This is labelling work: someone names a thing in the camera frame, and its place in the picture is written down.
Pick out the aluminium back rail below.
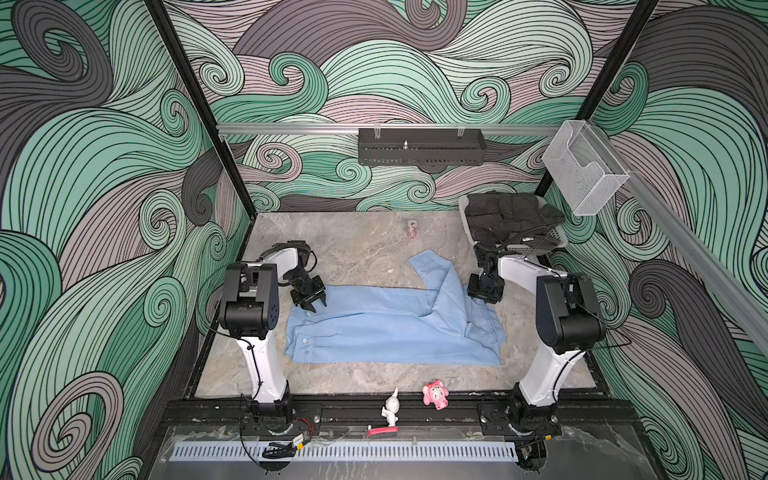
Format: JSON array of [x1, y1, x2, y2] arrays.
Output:
[[216, 122, 560, 137]]

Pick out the pink flat stick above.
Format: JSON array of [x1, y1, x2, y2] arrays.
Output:
[[366, 426, 399, 438]]

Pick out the aluminium right rail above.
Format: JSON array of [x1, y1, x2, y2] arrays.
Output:
[[594, 127, 767, 353]]

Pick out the white figurine toy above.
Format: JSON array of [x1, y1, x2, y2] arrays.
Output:
[[381, 388, 400, 427]]

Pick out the aluminium rail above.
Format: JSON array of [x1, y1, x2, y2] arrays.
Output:
[[594, 127, 767, 353], [216, 122, 560, 137]]

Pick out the black corner frame post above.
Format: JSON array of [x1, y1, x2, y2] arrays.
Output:
[[144, 0, 257, 221]]

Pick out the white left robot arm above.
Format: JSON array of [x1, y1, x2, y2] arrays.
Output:
[[218, 240, 327, 423]]

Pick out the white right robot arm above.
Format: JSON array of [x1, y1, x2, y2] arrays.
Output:
[[468, 241, 608, 426]]

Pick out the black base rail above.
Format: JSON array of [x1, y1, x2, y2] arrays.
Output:
[[161, 390, 637, 439]]

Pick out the small pink patterned cup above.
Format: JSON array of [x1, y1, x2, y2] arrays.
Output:
[[406, 219, 419, 239]]

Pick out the white plastic laundry basket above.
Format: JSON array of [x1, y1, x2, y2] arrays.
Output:
[[459, 191, 567, 255]]

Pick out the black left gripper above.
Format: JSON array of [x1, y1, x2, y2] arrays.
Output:
[[284, 272, 324, 311]]

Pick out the clear plastic wall bin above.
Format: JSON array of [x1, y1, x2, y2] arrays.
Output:
[[542, 120, 629, 217]]

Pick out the dark grey folded shirt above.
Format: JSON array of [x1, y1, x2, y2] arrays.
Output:
[[464, 192, 565, 246]]

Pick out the black right corner post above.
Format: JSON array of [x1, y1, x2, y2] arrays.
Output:
[[532, 0, 661, 199]]

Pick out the black perforated wall tray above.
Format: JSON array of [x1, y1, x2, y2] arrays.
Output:
[[358, 129, 487, 172]]

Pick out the light blue long sleeve shirt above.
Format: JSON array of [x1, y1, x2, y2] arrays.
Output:
[[285, 250, 506, 366]]

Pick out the pink pig toy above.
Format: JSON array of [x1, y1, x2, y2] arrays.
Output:
[[422, 380, 449, 411]]

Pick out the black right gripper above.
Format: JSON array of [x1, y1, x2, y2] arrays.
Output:
[[466, 273, 503, 304]]

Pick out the white slotted cable duct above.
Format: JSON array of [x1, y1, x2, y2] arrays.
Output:
[[169, 440, 518, 463]]

